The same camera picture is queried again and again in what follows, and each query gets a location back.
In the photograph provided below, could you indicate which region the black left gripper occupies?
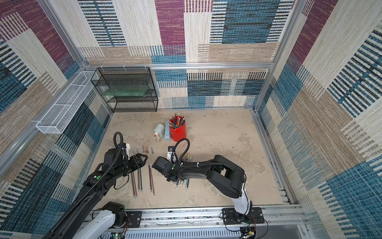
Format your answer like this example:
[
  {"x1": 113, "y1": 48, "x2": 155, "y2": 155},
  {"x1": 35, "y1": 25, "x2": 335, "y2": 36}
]
[{"x1": 114, "y1": 153, "x2": 148, "y2": 180}]

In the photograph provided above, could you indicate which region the black striped pencil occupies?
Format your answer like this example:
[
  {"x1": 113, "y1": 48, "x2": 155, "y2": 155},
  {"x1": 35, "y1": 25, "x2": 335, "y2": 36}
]
[
  {"x1": 137, "y1": 168, "x2": 141, "y2": 193},
  {"x1": 130, "y1": 172, "x2": 136, "y2": 199}
]

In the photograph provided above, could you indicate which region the red striped pencil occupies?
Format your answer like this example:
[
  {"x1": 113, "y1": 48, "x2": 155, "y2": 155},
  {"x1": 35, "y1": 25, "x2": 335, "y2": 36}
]
[{"x1": 133, "y1": 172, "x2": 138, "y2": 199}]

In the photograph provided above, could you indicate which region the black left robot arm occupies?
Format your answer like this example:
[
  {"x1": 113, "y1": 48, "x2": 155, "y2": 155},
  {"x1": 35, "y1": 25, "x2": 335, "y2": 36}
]
[{"x1": 44, "y1": 147, "x2": 148, "y2": 239}]

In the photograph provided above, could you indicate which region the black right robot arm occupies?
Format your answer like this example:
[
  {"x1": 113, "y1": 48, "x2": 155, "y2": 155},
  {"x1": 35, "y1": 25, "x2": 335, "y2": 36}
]
[{"x1": 152, "y1": 155, "x2": 252, "y2": 215}]

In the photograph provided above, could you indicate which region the light blue eraser box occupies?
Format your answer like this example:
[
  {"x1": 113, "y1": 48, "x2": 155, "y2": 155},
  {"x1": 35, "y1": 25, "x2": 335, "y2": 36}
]
[{"x1": 164, "y1": 120, "x2": 171, "y2": 141}]

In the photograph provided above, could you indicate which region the red pencil holder cup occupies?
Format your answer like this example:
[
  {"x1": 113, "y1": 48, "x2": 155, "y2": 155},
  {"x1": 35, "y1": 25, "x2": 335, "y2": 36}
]
[{"x1": 169, "y1": 116, "x2": 187, "y2": 142}]

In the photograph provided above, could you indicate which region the green board on shelf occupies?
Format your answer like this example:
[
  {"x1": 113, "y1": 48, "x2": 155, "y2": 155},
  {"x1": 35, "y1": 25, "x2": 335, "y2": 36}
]
[{"x1": 102, "y1": 87, "x2": 149, "y2": 97}]

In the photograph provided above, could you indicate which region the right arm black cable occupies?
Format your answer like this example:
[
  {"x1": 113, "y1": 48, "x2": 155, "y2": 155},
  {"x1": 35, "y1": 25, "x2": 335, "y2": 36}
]
[{"x1": 172, "y1": 138, "x2": 191, "y2": 163}]

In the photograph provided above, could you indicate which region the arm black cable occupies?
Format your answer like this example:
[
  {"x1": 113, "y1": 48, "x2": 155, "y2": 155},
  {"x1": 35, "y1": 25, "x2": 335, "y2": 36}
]
[
  {"x1": 50, "y1": 131, "x2": 124, "y2": 234},
  {"x1": 172, "y1": 138, "x2": 191, "y2": 163}
]

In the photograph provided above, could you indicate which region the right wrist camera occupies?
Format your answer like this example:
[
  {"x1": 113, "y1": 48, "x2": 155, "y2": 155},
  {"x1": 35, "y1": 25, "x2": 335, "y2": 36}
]
[{"x1": 167, "y1": 146, "x2": 176, "y2": 163}]

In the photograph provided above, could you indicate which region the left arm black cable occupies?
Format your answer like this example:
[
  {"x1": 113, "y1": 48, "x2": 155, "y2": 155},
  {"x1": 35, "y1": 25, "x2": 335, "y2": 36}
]
[{"x1": 50, "y1": 131, "x2": 124, "y2": 234}]

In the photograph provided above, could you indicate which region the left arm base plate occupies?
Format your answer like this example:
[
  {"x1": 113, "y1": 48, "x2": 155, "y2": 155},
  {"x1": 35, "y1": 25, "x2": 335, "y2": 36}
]
[{"x1": 123, "y1": 211, "x2": 142, "y2": 229}]

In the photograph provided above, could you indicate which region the black wire mesh shelf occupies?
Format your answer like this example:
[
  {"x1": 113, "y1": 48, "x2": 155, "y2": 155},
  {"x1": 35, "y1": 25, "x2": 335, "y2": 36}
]
[{"x1": 91, "y1": 67, "x2": 158, "y2": 113}]

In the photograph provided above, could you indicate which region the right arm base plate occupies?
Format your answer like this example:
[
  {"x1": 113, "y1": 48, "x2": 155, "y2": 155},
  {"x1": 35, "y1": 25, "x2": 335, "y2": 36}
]
[{"x1": 220, "y1": 207, "x2": 265, "y2": 225}]

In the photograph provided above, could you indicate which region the white wire mesh basket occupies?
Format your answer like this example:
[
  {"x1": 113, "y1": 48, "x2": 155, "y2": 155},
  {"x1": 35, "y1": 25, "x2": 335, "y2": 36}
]
[{"x1": 36, "y1": 71, "x2": 94, "y2": 134}]

